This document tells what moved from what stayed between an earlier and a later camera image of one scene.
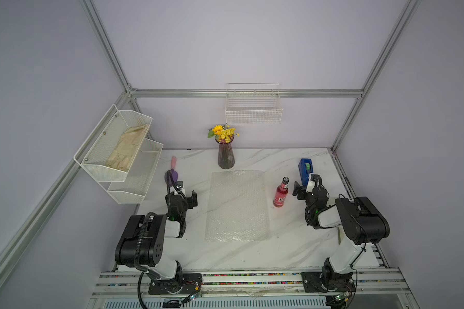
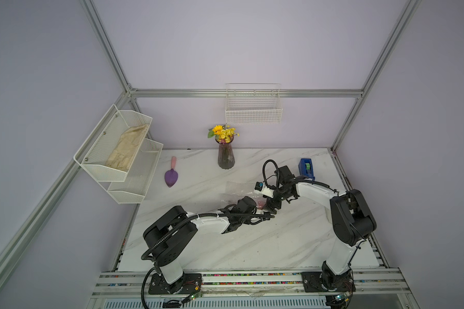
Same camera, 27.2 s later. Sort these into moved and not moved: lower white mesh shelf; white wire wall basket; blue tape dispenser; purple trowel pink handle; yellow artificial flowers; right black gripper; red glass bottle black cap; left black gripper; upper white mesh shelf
Moved: red glass bottle black cap; right black gripper; left black gripper
Not moved: upper white mesh shelf; white wire wall basket; yellow artificial flowers; lower white mesh shelf; blue tape dispenser; purple trowel pink handle
